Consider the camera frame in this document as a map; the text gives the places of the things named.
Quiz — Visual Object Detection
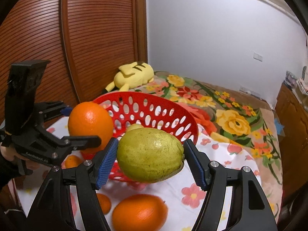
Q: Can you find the small mandarin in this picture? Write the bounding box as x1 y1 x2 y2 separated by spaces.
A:
64 155 83 168
97 193 112 215

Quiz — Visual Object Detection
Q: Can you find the large orange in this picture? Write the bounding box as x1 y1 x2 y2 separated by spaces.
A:
68 102 114 155
112 194 168 231

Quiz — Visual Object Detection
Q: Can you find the yellow green guava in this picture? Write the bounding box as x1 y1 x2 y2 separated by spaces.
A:
126 124 144 132

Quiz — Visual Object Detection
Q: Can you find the green pear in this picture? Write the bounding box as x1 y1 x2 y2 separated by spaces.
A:
116 128 185 184

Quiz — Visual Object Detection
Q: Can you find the person's left hand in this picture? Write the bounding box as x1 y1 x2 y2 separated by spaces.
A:
1 144 40 170

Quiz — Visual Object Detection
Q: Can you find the red perforated plastic basket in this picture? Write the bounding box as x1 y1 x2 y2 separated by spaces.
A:
80 91 199 183

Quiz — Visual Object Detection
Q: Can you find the brown louvered wardrobe door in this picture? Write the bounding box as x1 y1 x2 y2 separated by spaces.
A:
0 0 149 123

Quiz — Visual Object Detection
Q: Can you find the yellow Pikachu plush toy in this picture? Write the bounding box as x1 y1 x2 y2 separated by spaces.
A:
105 61 155 92

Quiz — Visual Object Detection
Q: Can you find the floral bed blanket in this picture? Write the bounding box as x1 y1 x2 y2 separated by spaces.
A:
134 71 282 218

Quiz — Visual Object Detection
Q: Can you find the wooden sideboard cabinet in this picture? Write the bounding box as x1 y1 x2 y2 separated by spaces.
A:
275 84 307 203

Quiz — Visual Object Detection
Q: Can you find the white wall switch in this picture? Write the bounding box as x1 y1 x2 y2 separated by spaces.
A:
253 52 263 62

